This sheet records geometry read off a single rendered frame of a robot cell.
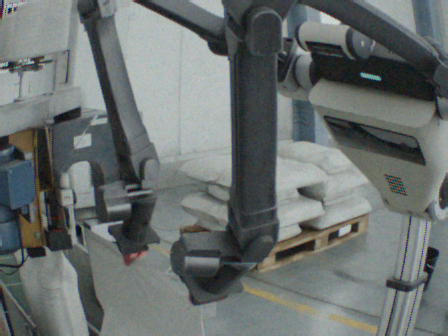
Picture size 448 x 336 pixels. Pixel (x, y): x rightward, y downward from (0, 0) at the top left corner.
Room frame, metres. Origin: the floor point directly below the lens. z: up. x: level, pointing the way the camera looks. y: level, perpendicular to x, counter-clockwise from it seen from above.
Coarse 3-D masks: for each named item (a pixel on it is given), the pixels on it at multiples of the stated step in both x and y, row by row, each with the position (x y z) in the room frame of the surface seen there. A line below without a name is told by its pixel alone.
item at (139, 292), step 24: (96, 240) 1.45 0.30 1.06; (96, 264) 1.46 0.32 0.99; (120, 264) 1.36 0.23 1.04; (144, 264) 1.27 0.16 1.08; (96, 288) 1.49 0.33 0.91; (120, 288) 1.38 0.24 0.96; (144, 288) 1.29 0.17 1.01; (168, 288) 1.19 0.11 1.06; (120, 312) 1.40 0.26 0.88; (144, 312) 1.30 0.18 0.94; (168, 312) 1.20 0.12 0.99; (192, 312) 1.12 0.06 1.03
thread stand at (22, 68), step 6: (30, 0) 1.44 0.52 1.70; (24, 60) 1.44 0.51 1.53; (48, 60) 1.32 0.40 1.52; (54, 60) 1.38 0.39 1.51; (12, 66) 1.51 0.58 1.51; (18, 66) 1.52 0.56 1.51; (24, 66) 1.30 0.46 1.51; (30, 66) 1.28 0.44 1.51; (36, 66) 1.33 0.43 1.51; (42, 66) 1.31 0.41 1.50; (12, 72) 1.54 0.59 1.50; (18, 72) 1.43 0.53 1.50; (24, 72) 1.43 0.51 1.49; (18, 96) 1.44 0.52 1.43; (24, 96) 1.45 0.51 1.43
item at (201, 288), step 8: (184, 280) 1.04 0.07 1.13; (192, 280) 1.05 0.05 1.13; (200, 280) 1.05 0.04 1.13; (208, 280) 1.03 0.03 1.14; (216, 280) 1.02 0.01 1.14; (224, 280) 1.01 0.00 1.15; (192, 288) 1.03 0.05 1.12; (200, 288) 1.04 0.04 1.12; (208, 288) 1.04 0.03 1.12; (216, 288) 1.03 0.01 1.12; (224, 288) 1.03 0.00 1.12; (232, 288) 1.07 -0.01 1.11; (240, 288) 1.07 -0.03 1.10; (192, 296) 1.03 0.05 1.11; (200, 296) 1.03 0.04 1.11; (208, 296) 1.03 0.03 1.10; (216, 296) 1.04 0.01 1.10
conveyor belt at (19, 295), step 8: (0, 256) 2.99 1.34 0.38; (8, 256) 3.01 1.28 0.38; (8, 264) 2.88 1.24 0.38; (16, 264) 2.90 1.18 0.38; (0, 272) 2.72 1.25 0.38; (8, 272) 2.75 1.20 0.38; (16, 272) 2.77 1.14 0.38; (8, 280) 2.63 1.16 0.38; (16, 280) 2.65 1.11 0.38; (8, 288) 2.52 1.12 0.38; (16, 288) 2.54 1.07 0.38; (16, 296) 2.43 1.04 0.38; (24, 296) 2.45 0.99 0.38; (24, 304) 2.35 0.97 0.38
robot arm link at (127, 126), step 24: (96, 0) 1.16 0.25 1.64; (96, 24) 1.18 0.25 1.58; (96, 48) 1.20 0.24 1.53; (120, 48) 1.23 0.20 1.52; (120, 72) 1.23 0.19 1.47; (120, 96) 1.23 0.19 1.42; (120, 120) 1.23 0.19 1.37; (120, 144) 1.25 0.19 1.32; (144, 144) 1.25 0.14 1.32; (120, 168) 1.28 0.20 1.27
